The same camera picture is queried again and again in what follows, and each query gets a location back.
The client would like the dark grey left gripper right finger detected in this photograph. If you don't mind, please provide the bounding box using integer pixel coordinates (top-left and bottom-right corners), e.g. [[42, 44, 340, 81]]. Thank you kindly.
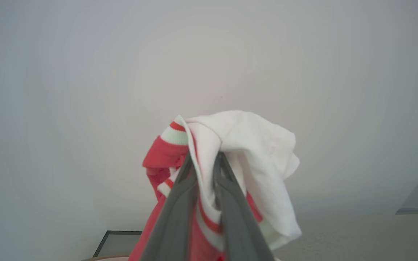
[[213, 152, 275, 261]]

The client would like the red and white jersey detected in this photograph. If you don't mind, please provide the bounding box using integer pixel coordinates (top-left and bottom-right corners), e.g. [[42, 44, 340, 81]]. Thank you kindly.
[[128, 110, 302, 261]]

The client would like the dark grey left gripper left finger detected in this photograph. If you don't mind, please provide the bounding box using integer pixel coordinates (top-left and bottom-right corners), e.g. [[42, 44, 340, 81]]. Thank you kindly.
[[139, 152, 198, 261]]

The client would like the black framed panel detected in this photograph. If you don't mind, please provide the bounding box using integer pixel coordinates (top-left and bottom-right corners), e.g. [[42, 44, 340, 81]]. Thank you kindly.
[[93, 230, 143, 258]]

